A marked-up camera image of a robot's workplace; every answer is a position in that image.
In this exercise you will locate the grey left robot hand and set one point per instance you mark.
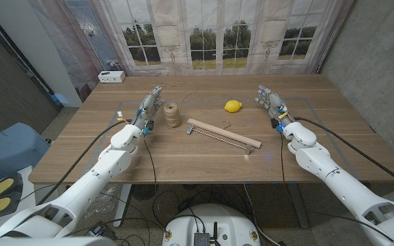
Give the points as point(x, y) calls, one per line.
point(145, 109)

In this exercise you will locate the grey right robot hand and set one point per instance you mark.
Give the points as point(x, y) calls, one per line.
point(275, 104)

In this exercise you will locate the jute twine spool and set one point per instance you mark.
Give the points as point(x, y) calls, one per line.
point(172, 116)

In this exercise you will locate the wooden hanger with metal clips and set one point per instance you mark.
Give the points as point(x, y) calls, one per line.
point(224, 133)

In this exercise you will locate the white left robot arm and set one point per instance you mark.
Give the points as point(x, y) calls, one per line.
point(111, 160)

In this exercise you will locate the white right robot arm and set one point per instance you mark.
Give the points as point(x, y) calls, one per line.
point(319, 160)

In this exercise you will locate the yellow toy lemon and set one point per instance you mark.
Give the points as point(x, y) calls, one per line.
point(233, 106)

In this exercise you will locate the white power box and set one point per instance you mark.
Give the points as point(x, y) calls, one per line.
point(111, 77)

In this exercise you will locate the black round floor fan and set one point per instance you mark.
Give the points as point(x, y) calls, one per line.
point(144, 192)

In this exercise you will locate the white table leg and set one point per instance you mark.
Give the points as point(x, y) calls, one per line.
point(121, 205)

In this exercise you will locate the clear plastic bag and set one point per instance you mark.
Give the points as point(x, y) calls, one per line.
point(102, 201)

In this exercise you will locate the printed window backdrop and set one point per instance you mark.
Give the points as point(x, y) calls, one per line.
point(217, 20)

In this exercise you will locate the small black floor device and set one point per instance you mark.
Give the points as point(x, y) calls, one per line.
point(99, 229)

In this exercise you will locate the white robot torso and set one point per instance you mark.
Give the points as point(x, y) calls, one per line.
point(213, 218)

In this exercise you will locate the blue plastic bin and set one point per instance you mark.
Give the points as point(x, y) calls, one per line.
point(12, 147)

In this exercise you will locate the black and yellow foot pedal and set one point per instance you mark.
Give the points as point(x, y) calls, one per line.
point(7, 198)

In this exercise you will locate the white robot head rim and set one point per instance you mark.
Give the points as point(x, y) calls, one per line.
point(46, 242)

